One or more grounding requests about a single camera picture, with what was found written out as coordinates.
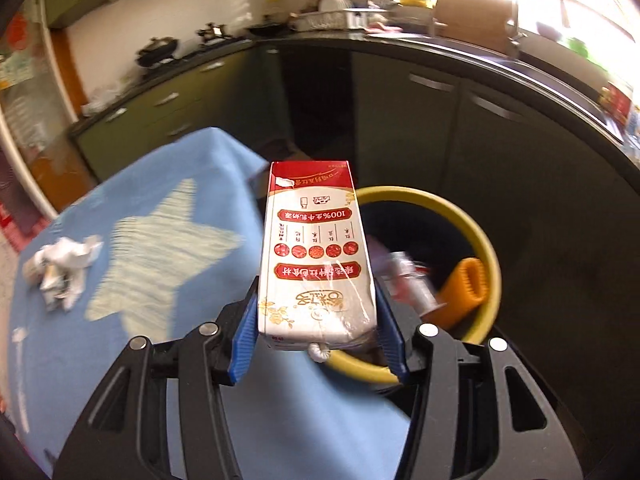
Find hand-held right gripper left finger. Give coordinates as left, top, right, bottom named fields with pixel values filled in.
left=52, top=280, right=261, bottom=480

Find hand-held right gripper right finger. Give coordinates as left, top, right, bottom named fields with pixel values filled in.
left=375, top=287, right=586, bottom=480

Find orange sponge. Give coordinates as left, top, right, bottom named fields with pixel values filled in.
left=432, top=257, right=488, bottom=328

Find red and white milk carton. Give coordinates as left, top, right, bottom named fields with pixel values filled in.
left=257, top=160, right=377, bottom=363

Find yellow-rimmed dark bin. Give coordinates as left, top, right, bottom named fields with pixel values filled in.
left=320, top=186, right=502, bottom=387

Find clear plastic bottle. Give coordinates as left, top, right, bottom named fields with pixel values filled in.
left=377, top=250, right=448, bottom=317

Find blue blanket with white star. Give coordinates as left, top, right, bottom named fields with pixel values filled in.
left=10, top=126, right=416, bottom=480

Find crumpled white paper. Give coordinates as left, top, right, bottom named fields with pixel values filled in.
left=22, top=234, right=104, bottom=313

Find green kitchen cabinets with counter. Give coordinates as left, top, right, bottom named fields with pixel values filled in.
left=70, top=30, right=640, bottom=356

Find white plastic bag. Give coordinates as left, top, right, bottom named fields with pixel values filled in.
left=81, top=84, right=127, bottom=117

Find black wok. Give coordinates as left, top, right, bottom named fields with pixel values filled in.
left=136, top=36, right=181, bottom=68

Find white-framed glass door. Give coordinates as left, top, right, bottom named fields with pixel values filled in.
left=0, top=25, right=97, bottom=217

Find black frying pan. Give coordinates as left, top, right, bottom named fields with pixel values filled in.
left=247, top=20, right=291, bottom=37

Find red snack packet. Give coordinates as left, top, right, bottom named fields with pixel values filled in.
left=599, top=82, right=634, bottom=127

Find dish rack with dishes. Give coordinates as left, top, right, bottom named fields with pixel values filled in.
left=295, top=0, right=396, bottom=31

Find steel faucet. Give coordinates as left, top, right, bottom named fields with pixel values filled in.
left=505, top=0, right=568, bottom=58

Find wooden cutting board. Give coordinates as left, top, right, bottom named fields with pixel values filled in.
left=432, top=0, right=516, bottom=53

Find green plastic object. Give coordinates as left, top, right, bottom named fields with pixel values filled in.
left=570, top=37, right=597, bottom=62

